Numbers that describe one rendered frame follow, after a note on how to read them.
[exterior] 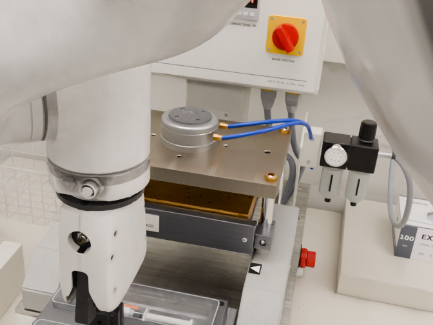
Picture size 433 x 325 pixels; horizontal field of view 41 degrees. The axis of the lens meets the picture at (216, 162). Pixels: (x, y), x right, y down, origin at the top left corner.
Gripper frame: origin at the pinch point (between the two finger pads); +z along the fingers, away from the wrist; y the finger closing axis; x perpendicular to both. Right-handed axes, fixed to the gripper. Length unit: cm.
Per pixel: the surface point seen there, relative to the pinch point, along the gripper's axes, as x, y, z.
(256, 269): -12.7, 18.4, 4.9
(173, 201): -0.7, 22.0, -0.9
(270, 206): -13.3, 22.0, -2.4
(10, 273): 29.8, 30.1, 23.7
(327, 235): -23, 68, 30
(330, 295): -25, 47, 30
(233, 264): -8.6, 27.9, 12.0
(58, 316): 7.5, 4.6, 5.5
